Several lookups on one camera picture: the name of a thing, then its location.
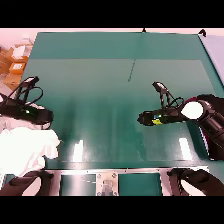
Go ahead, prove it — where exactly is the brown cardboard box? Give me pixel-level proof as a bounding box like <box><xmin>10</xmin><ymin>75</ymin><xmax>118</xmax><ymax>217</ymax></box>
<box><xmin>0</xmin><ymin>46</ymin><xmax>31</xmax><ymax>90</ymax></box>

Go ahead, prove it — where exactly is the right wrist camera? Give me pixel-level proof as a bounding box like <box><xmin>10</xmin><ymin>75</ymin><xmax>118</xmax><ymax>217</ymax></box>
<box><xmin>151</xmin><ymin>81</ymin><xmax>175</xmax><ymax>110</ymax></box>

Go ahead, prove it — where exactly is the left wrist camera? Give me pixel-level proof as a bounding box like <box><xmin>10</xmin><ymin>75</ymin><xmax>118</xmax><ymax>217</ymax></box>
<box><xmin>13</xmin><ymin>75</ymin><xmax>41</xmax><ymax>102</ymax></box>

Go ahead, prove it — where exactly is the white garment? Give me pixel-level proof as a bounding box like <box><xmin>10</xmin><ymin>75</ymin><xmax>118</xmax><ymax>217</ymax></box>
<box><xmin>0</xmin><ymin>127</ymin><xmax>62</xmax><ymax>178</ymax></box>

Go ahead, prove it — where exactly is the black cable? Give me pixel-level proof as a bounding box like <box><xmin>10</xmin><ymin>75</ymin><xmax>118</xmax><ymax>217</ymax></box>
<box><xmin>166</xmin><ymin>96</ymin><xmax>185</xmax><ymax>110</ymax></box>
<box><xmin>25</xmin><ymin>85</ymin><xmax>45</xmax><ymax>106</ymax></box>

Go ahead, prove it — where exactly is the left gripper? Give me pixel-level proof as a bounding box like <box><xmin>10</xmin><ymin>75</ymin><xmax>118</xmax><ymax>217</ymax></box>
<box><xmin>32</xmin><ymin>108</ymin><xmax>55</xmax><ymax>126</ymax></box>

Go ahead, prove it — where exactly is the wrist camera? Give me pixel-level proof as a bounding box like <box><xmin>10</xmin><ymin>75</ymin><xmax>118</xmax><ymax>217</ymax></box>
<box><xmin>13</xmin><ymin>75</ymin><xmax>41</xmax><ymax>102</ymax></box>
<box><xmin>151</xmin><ymin>81</ymin><xmax>175</xmax><ymax>110</ymax></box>

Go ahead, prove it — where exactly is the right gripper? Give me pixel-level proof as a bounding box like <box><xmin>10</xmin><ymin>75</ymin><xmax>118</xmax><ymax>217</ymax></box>
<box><xmin>137</xmin><ymin>110</ymin><xmax>172</xmax><ymax>127</ymax></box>

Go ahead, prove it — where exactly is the silver frame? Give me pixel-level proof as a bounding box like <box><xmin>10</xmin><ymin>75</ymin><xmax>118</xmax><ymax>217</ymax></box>
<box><xmin>0</xmin><ymin>164</ymin><xmax>224</xmax><ymax>197</ymax></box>

